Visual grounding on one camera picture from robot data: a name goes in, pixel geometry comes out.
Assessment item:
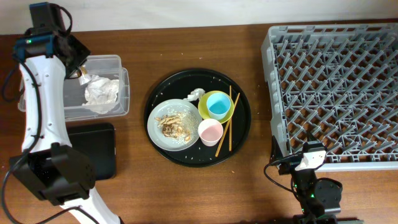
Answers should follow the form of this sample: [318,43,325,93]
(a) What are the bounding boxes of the wooden chopstick right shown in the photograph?
[215,93,240,157]

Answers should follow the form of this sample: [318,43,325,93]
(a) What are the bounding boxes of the round black serving tray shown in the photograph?
[144,68,251,167]

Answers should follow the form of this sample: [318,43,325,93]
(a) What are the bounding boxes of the yellow-green bowl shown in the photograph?
[198,90,234,124]

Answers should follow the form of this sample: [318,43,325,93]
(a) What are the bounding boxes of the grey dishwasher rack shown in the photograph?
[261,23,397,172]

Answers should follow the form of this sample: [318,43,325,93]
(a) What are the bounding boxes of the pink cup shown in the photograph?
[198,118,224,147]

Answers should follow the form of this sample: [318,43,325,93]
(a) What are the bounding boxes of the clear plastic waste bin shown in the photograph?
[17,54,131,122]

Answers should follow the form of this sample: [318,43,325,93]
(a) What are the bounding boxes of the grey plate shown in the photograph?
[147,99,202,152]

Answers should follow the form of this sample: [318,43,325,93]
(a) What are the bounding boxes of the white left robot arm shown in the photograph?
[8,2,121,223]

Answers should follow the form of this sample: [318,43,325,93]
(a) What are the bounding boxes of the black rectangular tray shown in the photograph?
[67,123,116,180]

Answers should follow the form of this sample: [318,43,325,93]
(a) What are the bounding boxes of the light blue cup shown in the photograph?
[206,92,231,120]

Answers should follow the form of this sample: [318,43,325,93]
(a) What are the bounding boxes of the large crumpled white paper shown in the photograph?
[82,75,119,114]

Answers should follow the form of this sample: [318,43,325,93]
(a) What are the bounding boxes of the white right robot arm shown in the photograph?
[264,132,364,224]

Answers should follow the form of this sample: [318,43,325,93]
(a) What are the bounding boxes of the small white tissue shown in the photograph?
[184,88,205,101]

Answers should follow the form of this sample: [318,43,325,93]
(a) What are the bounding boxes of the wooden chopstick left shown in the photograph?
[228,85,233,152]

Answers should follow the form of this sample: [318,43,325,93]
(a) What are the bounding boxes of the gold brown snack wrapper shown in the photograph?
[78,65,91,85]

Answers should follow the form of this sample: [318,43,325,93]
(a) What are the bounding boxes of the food scraps on plate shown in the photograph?
[154,109,199,144]

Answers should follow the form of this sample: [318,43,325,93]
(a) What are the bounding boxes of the wooden chopstick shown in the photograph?
[215,93,240,157]
[228,85,233,152]

